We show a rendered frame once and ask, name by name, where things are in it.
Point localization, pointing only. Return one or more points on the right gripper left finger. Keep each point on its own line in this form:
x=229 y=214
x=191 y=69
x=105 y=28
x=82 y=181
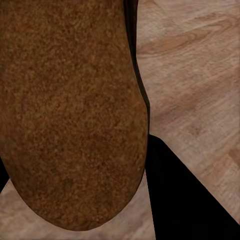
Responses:
x=3 y=176

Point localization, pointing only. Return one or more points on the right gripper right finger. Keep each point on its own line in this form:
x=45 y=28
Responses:
x=182 y=208

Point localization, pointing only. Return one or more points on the sandal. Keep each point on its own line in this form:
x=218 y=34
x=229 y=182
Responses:
x=74 y=112

